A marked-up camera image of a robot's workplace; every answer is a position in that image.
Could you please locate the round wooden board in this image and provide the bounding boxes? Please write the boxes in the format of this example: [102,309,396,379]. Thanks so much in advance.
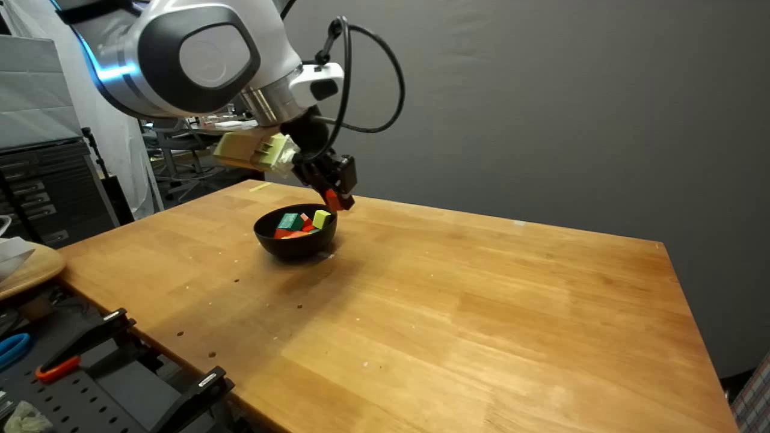
[0,243,66,300]

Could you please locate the black drawer cabinet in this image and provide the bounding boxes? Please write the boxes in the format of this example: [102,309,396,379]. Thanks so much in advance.
[0,137,118,247]

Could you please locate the black clamp front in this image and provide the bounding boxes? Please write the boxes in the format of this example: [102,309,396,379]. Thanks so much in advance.
[150,366,233,433]

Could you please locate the red cube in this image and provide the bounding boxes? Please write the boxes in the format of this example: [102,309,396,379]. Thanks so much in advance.
[301,213,313,230]

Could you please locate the yellow cube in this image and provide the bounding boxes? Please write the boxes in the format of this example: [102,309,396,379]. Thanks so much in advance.
[313,208,330,228]

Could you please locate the white cloth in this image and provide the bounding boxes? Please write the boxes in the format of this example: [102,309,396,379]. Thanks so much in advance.
[0,236,35,278]

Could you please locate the black pegboard tool tray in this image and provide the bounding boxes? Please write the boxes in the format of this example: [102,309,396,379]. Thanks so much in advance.
[0,278,244,433]

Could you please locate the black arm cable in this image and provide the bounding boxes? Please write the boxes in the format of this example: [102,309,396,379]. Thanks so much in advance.
[313,16,407,151]

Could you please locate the red handled clamp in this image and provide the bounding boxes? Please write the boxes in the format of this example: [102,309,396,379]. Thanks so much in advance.
[35,308,136,384]

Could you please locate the orange hexagonal block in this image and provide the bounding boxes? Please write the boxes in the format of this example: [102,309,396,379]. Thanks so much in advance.
[324,189,345,212]

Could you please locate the green block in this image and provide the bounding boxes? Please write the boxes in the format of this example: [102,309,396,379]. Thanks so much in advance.
[277,212,303,230]

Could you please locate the black bowl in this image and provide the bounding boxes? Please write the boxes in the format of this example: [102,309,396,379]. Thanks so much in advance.
[253,204,337,262]

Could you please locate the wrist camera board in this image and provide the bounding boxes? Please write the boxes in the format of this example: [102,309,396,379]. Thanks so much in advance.
[215,131,298,170]

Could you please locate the blue handled scissors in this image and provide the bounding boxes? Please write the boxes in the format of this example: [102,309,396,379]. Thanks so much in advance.
[0,331,32,369]

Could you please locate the red triangular prism block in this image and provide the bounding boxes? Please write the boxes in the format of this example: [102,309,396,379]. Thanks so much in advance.
[274,230,315,241]

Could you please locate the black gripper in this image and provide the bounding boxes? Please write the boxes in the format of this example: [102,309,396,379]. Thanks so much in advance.
[281,118,357,212]

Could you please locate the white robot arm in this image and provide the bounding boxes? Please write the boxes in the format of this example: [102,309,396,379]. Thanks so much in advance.
[49,0,357,212]

